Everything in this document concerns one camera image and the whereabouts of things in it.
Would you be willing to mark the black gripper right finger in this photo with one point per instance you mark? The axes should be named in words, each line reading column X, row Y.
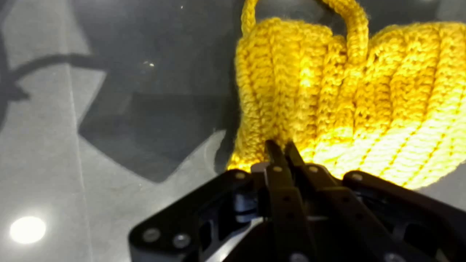
column 369, row 223

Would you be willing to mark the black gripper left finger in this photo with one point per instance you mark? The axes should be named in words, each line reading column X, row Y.
column 234, row 223

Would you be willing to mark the yellow knitted cloth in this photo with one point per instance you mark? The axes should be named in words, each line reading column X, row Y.
column 369, row 97

